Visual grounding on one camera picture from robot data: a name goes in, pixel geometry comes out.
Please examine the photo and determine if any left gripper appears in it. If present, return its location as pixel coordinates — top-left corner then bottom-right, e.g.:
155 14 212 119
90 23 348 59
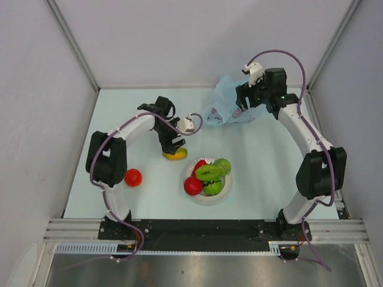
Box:
153 117 185 155

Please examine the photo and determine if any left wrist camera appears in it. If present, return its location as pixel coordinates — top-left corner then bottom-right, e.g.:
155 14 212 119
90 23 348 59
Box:
177 117 196 134

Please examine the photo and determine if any yellow orange mango toy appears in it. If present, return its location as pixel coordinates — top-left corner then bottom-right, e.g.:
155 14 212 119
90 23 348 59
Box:
162 147 188 160

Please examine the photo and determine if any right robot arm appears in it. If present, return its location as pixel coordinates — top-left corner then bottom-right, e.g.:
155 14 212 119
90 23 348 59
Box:
236 63 347 240

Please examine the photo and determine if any white cable duct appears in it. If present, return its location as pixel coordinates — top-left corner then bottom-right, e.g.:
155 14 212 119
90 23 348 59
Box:
56 242 281 256

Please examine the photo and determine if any red apple toy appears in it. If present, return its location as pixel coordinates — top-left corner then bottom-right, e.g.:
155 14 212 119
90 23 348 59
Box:
183 176 203 196

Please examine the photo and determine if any white paper plate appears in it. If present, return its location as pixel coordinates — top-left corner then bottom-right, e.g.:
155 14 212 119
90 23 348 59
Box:
183 157 233 204

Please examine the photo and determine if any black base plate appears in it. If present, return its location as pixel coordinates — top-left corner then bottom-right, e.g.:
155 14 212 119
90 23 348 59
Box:
98 218 312 252

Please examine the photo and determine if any light blue plastic bag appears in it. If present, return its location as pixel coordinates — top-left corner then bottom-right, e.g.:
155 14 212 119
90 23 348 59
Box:
200 74 267 127

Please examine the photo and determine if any small green lime toy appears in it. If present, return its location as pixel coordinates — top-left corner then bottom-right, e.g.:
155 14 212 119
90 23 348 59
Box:
195 164 221 181

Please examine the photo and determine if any aluminium rail frame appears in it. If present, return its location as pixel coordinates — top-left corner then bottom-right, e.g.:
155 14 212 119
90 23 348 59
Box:
43 218 370 245

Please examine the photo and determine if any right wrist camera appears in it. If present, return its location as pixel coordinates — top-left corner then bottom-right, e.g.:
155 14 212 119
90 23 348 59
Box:
242 62 264 87

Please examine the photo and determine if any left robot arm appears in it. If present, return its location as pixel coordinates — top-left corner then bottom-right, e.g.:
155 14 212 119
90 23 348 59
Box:
86 96 185 239

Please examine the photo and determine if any green watermelon toy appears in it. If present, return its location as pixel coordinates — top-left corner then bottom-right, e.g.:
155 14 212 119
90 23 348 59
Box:
203 177 224 196

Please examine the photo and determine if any red bell pepper toy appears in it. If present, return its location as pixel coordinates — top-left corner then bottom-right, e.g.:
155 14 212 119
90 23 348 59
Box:
191 159 207 176

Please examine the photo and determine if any green custard apple toy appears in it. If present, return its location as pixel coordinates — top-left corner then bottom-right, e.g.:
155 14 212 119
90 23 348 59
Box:
214 158 232 176

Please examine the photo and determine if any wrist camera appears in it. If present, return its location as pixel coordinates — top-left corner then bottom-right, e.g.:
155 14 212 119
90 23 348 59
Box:
177 117 196 134
242 62 264 87

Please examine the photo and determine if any orange red tomato toy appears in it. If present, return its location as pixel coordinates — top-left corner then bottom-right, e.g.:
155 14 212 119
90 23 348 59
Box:
124 169 143 187

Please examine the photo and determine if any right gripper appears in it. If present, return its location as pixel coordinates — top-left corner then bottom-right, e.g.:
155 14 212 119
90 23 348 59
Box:
236 73 271 112

